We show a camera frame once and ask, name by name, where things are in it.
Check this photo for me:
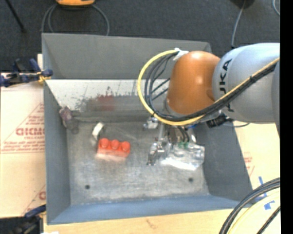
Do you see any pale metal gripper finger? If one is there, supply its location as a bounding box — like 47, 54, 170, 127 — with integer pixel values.
146, 142, 160, 167
158, 142, 173, 160

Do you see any clear plastic packet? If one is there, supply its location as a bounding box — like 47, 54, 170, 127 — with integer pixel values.
160, 142, 206, 172

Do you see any grey metal bin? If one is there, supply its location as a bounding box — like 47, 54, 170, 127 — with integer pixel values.
41, 32, 254, 225

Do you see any red toy building brick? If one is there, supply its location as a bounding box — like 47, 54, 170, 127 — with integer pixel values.
95, 137, 132, 162

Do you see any small white cup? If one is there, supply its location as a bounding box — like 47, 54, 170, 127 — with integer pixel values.
91, 122, 106, 143

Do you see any cardboard board with red print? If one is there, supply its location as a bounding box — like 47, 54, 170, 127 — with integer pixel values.
0, 72, 280, 219

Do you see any black cylinder on white bracket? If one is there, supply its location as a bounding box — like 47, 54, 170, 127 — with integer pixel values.
206, 114, 251, 129

